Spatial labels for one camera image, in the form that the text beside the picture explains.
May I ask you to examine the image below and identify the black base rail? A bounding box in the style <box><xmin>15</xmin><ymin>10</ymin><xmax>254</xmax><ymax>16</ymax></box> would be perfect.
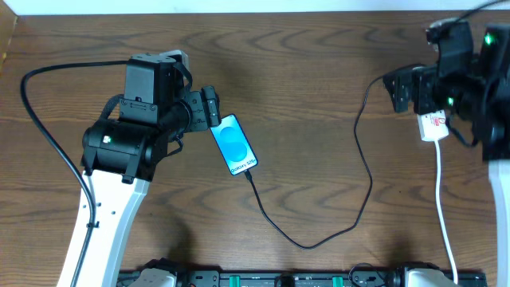
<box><xmin>117</xmin><ymin>258</ymin><xmax>488</xmax><ymax>287</ymax></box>

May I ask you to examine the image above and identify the black USB charging cable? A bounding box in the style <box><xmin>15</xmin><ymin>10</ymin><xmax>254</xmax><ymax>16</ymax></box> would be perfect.
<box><xmin>243</xmin><ymin>63</ymin><xmax>419</xmax><ymax>250</ymax></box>

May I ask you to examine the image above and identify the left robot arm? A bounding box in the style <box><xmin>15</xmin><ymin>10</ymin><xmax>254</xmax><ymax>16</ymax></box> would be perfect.
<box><xmin>57</xmin><ymin>50</ymin><xmax>222</xmax><ymax>286</ymax></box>

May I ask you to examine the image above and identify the blue Samsung Galaxy smartphone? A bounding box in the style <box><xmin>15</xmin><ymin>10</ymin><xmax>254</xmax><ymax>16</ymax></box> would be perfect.
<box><xmin>210</xmin><ymin>114</ymin><xmax>258</xmax><ymax>176</ymax></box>

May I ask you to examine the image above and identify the white power strip cord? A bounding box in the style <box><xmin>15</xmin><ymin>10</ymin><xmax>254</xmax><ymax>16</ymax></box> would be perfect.
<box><xmin>433</xmin><ymin>139</ymin><xmax>459</xmax><ymax>285</ymax></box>

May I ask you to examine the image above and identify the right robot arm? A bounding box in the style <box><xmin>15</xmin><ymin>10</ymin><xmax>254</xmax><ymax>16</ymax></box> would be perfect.
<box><xmin>382</xmin><ymin>18</ymin><xmax>509</xmax><ymax>286</ymax></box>

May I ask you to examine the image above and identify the white power strip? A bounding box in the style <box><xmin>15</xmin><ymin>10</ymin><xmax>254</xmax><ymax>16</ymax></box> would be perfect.
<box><xmin>417</xmin><ymin>110</ymin><xmax>449</xmax><ymax>142</ymax></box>

